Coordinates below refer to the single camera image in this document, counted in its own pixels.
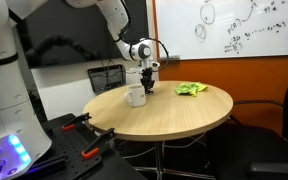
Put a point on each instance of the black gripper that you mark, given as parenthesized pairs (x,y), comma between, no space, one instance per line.
(147,67)

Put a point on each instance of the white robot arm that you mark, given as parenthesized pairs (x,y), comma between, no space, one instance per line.
(22,139)

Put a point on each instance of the white ceramic mug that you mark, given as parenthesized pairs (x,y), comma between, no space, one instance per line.
(135,96)

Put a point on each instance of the round wooden table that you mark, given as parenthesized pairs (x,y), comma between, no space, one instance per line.
(165,116)

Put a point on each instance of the green crumpled cloth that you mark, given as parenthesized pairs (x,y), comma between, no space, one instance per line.
(191,88)

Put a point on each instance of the white whiteboard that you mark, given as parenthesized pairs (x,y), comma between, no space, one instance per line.
(208,29)

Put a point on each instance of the black orange clamp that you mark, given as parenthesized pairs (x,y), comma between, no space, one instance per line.
(102,143)
(71,124)

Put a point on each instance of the large black monitor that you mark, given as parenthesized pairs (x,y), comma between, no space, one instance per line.
(61,32)

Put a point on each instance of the black office chair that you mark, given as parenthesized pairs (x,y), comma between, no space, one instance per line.
(244,152)

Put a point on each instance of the black wire basket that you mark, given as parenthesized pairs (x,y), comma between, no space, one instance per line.
(107,77)

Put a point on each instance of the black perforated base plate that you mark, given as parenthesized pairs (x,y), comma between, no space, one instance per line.
(64,161)

